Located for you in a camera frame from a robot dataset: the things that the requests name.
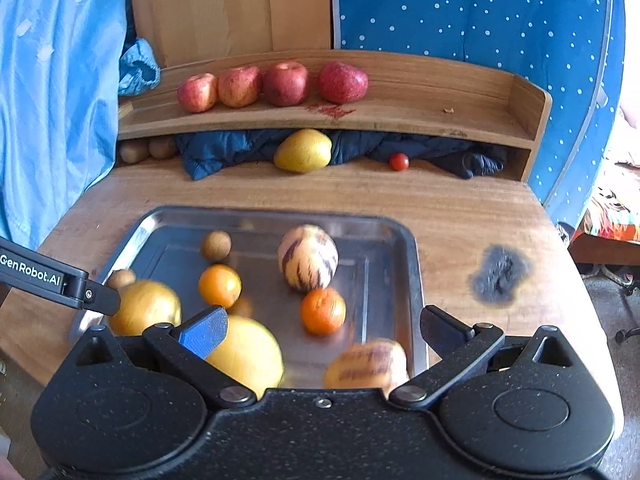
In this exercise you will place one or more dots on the round red apple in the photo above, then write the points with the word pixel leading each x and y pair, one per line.
pixel 286 84

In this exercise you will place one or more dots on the striped pepino melon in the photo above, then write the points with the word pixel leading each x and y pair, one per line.
pixel 307 258
pixel 379 364

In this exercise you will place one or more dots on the pale red apple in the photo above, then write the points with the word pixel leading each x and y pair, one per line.
pixel 240 86

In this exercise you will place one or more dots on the yellow pear back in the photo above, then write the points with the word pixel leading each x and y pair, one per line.
pixel 304 151

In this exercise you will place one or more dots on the light blue coat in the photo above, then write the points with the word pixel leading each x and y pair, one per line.
pixel 64 66

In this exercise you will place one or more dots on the dark blue jacket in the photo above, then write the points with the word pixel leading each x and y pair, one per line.
pixel 206 153

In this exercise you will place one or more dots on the dark red apple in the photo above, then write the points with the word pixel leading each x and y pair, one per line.
pixel 342 83

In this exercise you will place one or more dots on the colourful patterned cloth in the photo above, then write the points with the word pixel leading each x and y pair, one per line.
pixel 609 230

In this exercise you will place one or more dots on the kiwi under shelf left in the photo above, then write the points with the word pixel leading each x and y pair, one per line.
pixel 132 152

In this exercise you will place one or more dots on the yellow pear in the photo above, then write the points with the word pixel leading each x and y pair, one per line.
pixel 304 151
pixel 144 304

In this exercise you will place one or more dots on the yellow pear front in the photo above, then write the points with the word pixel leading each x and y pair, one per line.
pixel 144 304

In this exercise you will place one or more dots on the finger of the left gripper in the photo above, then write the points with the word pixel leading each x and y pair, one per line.
pixel 54 280

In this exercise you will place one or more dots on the red cherry tomato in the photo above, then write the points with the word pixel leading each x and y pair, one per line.
pixel 399 162

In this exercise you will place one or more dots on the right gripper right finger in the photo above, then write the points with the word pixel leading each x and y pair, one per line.
pixel 464 352

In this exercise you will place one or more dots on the yellow grapefruit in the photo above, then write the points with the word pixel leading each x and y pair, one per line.
pixel 250 355

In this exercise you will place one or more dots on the brown kiwi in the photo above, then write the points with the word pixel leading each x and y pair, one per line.
pixel 119 279
pixel 216 246

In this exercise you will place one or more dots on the metal baking tray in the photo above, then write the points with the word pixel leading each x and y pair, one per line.
pixel 378 275

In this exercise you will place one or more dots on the small orange mandarin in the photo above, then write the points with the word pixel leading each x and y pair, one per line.
pixel 323 311

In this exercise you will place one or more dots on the kiwi under shelf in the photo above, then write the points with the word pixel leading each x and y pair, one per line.
pixel 163 147
pixel 132 152

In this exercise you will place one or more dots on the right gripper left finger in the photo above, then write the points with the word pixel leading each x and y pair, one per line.
pixel 181 351

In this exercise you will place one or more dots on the leftmost pale apple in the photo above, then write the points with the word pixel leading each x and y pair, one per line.
pixel 198 94

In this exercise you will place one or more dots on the kiwi under shelf right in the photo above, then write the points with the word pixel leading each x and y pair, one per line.
pixel 163 147

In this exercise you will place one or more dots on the wooden curved shelf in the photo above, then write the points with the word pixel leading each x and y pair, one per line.
pixel 406 94

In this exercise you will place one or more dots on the wooden back board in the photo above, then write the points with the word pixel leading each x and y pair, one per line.
pixel 186 31

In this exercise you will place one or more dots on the black office chair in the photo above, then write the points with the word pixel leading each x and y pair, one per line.
pixel 614 292

